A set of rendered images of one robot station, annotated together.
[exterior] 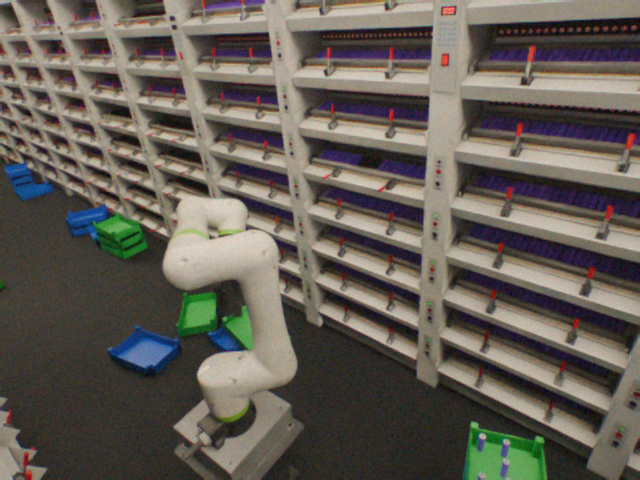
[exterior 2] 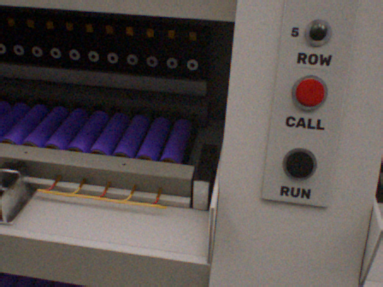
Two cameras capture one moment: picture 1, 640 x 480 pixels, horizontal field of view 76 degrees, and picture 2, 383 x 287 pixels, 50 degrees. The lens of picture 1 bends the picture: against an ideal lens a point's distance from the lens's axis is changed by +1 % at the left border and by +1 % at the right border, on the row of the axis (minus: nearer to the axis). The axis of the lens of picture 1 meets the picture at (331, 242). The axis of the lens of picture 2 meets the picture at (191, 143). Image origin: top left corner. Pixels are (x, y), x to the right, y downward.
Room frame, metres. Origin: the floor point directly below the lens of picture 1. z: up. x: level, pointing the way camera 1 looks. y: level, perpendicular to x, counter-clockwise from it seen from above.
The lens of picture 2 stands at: (1.13, -0.19, 1.04)
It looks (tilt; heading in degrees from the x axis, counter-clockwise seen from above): 12 degrees down; 325
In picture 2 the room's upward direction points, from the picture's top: 5 degrees clockwise
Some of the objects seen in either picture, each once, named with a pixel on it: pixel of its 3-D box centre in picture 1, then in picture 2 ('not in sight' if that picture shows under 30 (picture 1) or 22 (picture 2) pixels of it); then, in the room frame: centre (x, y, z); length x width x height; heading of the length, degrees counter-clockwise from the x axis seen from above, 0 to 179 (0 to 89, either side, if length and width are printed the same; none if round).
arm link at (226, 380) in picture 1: (228, 384); not in sight; (0.89, 0.35, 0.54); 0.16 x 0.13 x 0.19; 104
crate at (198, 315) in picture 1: (199, 311); not in sight; (1.91, 0.80, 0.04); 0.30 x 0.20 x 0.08; 7
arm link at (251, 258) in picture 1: (260, 315); not in sight; (0.92, 0.22, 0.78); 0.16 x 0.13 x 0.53; 104
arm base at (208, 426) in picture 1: (218, 423); not in sight; (0.85, 0.40, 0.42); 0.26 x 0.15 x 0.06; 137
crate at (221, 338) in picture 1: (242, 330); not in sight; (1.70, 0.52, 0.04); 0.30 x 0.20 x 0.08; 138
